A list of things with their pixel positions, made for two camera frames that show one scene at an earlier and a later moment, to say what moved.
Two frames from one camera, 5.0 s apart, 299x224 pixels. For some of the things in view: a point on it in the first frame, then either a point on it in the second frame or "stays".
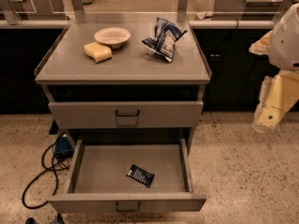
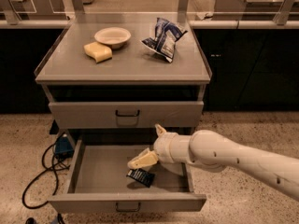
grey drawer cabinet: (129, 91) stays
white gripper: (286, 44) -> (163, 147)
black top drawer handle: (126, 115) stays
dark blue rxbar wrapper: (140, 175) stays
